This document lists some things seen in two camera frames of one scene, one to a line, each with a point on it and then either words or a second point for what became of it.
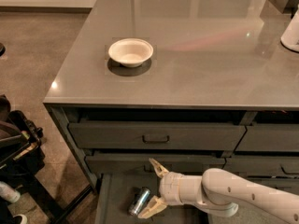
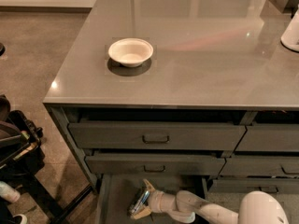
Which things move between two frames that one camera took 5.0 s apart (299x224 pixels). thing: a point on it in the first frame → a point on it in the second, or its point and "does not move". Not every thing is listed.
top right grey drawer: [270, 137] does not move
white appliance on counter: [290, 38] does not move
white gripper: [169, 186] → [154, 199]
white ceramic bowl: [131, 52] does not move
